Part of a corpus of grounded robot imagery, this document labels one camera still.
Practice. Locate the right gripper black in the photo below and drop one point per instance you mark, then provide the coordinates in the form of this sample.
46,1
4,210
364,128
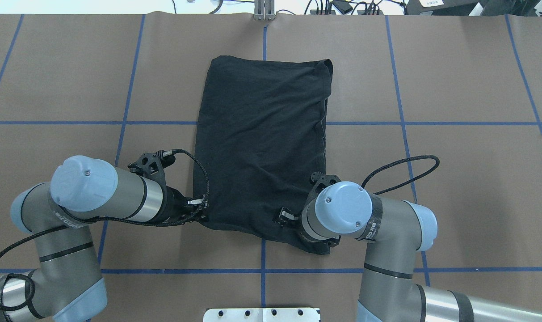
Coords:
283,217

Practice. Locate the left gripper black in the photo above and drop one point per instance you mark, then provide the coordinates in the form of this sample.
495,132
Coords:
174,206

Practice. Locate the black graphic t-shirt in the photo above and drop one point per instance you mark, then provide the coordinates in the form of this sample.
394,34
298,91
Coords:
261,133

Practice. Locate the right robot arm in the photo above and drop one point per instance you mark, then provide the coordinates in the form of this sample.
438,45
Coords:
395,230

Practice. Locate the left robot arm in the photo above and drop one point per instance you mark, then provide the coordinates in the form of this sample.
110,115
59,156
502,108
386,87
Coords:
68,286

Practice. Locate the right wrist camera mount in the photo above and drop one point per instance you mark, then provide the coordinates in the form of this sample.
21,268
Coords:
323,180

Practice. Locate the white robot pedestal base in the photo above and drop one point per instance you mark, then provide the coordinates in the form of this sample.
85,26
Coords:
277,314

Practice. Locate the aluminium frame post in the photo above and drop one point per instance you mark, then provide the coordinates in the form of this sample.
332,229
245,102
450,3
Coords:
264,10

